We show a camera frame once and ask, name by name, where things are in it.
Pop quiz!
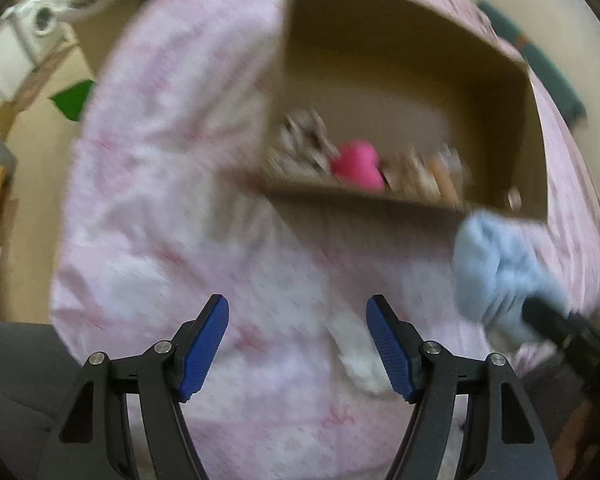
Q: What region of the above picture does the white fluffy cloth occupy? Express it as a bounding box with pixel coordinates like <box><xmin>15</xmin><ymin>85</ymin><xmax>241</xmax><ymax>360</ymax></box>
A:
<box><xmin>327</xmin><ymin>311</ymin><xmax>392</xmax><ymax>396</ymax></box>

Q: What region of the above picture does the light blue fluffy cloth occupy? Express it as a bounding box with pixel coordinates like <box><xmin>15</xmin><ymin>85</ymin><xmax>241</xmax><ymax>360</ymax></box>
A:
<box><xmin>452</xmin><ymin>211</ymin><xmax>569</xmax><ymax>350</ymax></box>

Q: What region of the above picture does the pink heart-shaped squishy toy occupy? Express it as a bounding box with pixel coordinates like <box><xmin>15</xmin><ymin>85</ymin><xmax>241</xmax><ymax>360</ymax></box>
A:
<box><xmin>330</xmin><ymin>140</ymin><xmax>385</xmax><ymax>192</ymax></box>

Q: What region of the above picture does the beige lace scrunchie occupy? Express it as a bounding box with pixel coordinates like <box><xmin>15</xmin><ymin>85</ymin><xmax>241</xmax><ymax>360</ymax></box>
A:
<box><xmin>268</xmin><ymin>108</ymin><xmax>339</xmax><ymax>179</ymax></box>

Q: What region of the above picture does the clear plastic bagged item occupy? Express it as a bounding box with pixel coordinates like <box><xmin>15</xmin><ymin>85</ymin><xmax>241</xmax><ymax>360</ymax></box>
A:
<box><xmin>429</xmin><ymin>144</ymin><xmax>474</xmax><ymax>188</ymax></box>

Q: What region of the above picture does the pink floral bed quilt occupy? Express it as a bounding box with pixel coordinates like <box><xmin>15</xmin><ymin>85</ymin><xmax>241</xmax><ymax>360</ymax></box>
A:
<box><xmin>49</xmin><ymin>0</ymin><xmax>600</xmax><ymax>480</ymax></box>

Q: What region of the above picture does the brown cardboard box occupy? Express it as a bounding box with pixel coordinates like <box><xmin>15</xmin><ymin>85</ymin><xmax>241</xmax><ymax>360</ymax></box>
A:
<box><xmin>265</xmin><ymin>0</ymin><xmax>548</xmax><ymax>222</ymax></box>

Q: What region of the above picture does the teal cushion with orange stripe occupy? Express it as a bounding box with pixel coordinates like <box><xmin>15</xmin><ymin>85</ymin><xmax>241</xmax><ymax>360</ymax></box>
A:
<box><xmin>477</xmin><ymin>0</ymin><xmax>586</xmax><ymax>128</ymax></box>

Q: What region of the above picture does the white washing machine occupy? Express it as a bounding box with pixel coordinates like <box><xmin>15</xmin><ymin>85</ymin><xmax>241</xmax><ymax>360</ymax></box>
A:
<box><xmin>3</xmin><ymin>0</ymin><xmax>65</xmax><ymax>66</ymax></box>

